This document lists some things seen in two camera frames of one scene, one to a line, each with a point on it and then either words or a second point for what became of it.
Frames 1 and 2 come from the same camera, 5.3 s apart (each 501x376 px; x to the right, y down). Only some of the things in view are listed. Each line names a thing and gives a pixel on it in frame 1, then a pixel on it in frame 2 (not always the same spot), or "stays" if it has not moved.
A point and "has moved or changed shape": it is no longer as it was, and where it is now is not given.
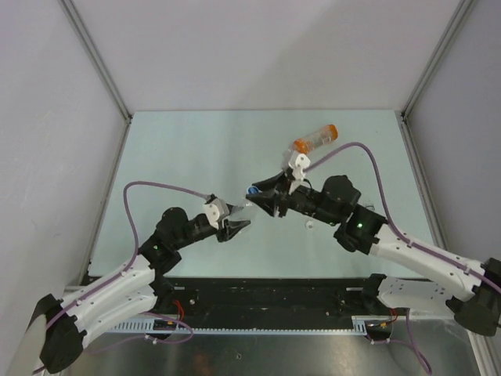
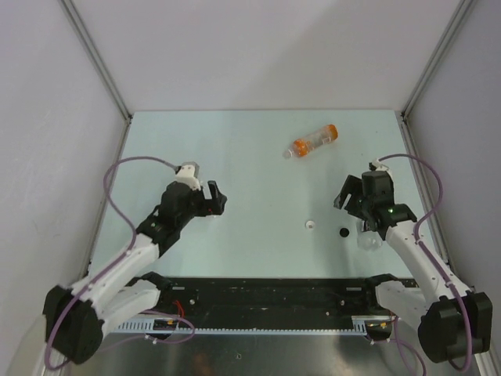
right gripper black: (276, 194) to (353, 186)
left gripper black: (230, 229) to (214, 206)
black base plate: (257, 298) stays
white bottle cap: (309, 225) stays
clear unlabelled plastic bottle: (248, 213) has moved or changed shape
